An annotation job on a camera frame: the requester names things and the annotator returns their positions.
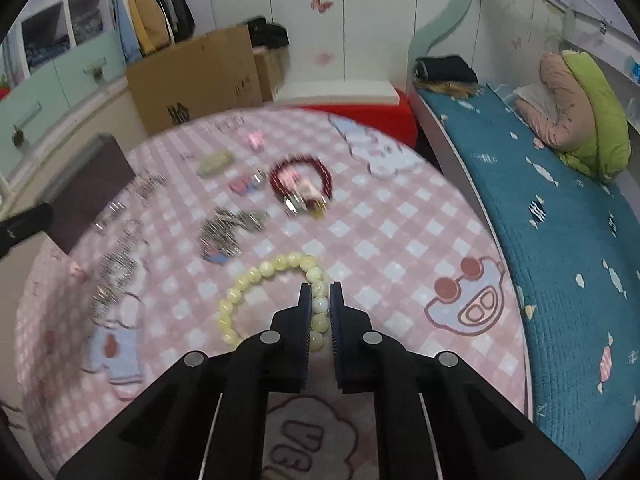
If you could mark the pink bow hair clip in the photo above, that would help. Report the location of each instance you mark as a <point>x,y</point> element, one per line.
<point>256,140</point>

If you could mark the teal drawer unit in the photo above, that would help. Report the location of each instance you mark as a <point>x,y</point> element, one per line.
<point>39,102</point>

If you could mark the pink and green pillow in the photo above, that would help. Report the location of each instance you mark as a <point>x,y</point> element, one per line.
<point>588,129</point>

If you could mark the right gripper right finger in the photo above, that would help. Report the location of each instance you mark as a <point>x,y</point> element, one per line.
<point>437,418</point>

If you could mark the teal candy print bedspread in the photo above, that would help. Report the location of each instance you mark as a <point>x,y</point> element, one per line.
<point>572,248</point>

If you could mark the hanging clothes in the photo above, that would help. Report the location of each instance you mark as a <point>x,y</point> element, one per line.
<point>144,27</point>

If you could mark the silver earrings cluster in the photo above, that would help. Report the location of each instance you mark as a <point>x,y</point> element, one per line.
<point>145,185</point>

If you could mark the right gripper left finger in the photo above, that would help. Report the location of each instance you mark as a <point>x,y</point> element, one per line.
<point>205,417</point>

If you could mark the metal tin box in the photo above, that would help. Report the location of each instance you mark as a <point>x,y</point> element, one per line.
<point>83,188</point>

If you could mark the red storage box white lid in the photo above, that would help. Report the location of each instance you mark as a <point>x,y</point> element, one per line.
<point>377,104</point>

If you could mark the folded dark clothes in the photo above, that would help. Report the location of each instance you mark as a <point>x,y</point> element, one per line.
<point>447,73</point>

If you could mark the large cardboard box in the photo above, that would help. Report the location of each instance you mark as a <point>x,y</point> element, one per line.
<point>196,78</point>

